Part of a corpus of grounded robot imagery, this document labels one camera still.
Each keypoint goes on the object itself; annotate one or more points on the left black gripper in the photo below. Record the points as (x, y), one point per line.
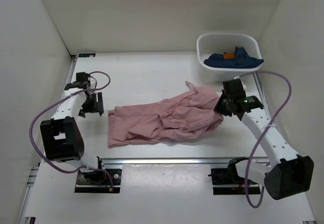
(98, 107)

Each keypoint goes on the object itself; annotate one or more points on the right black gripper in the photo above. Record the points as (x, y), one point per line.
(217, 107)

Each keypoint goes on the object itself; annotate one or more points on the pink trousers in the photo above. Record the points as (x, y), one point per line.
(185, 117)

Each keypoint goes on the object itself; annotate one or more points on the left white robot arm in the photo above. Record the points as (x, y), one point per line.
(61, 136)

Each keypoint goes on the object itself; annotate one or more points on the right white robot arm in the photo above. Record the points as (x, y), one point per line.
(288, 173)

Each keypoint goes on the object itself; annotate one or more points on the dark blue trousers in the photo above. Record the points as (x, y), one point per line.
(240, 59)

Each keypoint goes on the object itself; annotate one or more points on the white plastic basket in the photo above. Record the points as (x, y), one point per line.
(224, 42)

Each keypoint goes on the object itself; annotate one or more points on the black corner label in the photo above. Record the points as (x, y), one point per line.
(86, 55)

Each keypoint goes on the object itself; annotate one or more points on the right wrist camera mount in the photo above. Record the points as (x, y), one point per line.
(242, 82)

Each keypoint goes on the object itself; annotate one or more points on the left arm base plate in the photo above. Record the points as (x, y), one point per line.
(108, 181)

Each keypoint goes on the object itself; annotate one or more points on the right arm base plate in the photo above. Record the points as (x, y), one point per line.
(224, 183)

